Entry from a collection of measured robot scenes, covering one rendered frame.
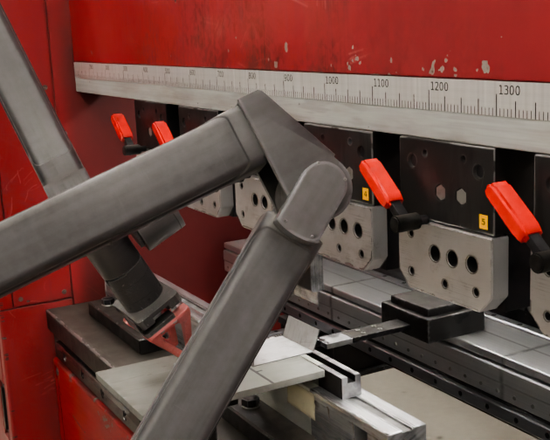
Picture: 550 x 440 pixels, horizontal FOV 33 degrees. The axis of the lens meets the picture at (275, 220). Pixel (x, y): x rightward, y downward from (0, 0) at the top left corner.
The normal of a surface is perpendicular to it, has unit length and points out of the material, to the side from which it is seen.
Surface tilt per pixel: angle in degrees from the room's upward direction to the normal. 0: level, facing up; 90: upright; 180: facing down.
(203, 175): 77
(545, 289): 90
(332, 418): 90
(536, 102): 90
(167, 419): 70
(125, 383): 0
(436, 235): 90
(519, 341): 0
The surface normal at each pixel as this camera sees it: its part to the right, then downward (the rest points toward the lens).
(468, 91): -0.87, 0.14
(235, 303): 0.11, -0.15
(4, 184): 0.48, 0.16
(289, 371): -0.04, -0.98
